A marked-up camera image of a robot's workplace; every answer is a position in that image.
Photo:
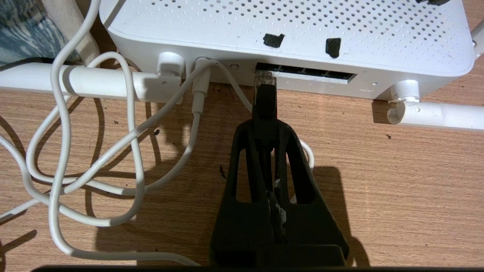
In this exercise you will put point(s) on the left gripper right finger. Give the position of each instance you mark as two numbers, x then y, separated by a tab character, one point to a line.
314	226

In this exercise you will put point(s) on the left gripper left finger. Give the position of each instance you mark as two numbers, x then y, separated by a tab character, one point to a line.
242	226

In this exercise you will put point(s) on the white router with antennas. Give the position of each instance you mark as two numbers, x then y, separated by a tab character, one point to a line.
302	19

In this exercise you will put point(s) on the small black foam pad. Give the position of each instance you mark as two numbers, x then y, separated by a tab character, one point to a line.
273	40
333	47

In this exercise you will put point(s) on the small black clip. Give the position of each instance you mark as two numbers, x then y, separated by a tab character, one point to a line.
433	1

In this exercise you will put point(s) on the blue leaf print pillow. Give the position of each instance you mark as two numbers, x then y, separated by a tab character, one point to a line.
26	34

